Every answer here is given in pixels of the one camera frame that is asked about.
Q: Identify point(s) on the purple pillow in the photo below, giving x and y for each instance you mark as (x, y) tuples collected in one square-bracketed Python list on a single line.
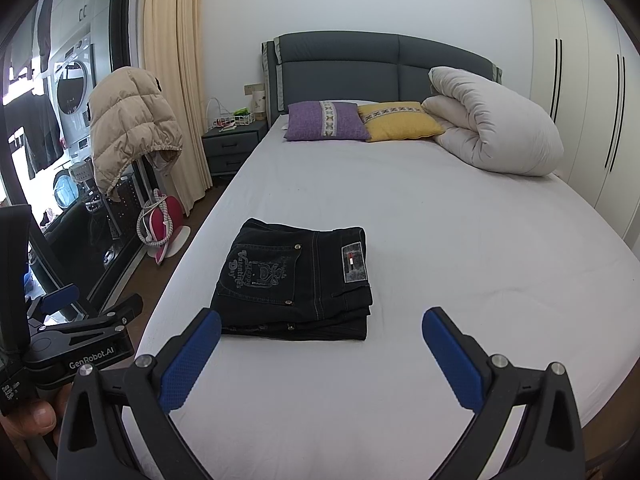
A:
[(310, 122)]

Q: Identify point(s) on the person's left hand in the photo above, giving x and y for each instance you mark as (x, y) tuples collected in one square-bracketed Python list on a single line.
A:
[(37, 417)]

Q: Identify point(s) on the beige puffer jacket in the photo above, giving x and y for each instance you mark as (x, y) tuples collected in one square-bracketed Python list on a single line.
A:
[(130, 120)]

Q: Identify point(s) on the pink and white appliance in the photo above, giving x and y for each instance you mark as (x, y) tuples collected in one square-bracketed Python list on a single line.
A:
[(162, 220)]

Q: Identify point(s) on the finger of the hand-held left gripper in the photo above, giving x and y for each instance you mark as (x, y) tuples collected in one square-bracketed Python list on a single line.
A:
[(110, 311), (60, 298)]

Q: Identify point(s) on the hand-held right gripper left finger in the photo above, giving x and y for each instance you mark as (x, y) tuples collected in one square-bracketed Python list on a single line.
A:
[(190, 365)]

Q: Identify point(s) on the grey upholstered headboard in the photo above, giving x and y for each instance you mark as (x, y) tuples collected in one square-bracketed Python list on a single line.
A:
[(350, 70)]

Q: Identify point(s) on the dark hanging garment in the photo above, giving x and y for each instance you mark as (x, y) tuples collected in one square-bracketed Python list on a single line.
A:
[(40, 130)]

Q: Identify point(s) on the yellow pillow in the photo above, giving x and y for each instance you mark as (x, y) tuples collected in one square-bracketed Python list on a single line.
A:
[(400, 122)]

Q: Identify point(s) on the white wardrobe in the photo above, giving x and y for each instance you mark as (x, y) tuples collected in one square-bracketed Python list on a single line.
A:
[(585, 110)]

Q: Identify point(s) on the wall socket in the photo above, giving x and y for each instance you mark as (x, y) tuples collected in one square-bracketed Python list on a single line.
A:
[(252, 88)]

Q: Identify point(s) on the bed with white sheet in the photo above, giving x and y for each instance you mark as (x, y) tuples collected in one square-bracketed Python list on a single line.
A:
[(400, 235)]

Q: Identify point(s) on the white patterned cup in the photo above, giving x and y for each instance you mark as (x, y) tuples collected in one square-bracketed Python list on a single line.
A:
[(258, 105)]

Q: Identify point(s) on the white washing machine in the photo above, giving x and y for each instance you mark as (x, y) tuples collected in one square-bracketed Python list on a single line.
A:
[(64, 191)]

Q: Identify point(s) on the white tumble dryer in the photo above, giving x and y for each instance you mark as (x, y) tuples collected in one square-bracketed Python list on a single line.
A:
[(75, 90)]

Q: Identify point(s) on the black denim pants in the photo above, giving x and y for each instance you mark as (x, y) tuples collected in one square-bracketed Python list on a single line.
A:
[(280, 285)]

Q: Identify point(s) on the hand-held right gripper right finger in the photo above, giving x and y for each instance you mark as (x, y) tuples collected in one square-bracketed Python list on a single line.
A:
[(450, 360)]

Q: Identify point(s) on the beige curtain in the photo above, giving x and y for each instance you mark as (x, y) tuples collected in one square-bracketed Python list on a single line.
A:
[(170, 35)]

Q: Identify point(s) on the grey nightstand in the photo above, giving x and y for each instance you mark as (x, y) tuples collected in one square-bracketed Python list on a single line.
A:
[(230, 147)]

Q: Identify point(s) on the white folded duvet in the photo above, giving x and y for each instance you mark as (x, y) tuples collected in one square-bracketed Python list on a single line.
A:
[(500, 125)]

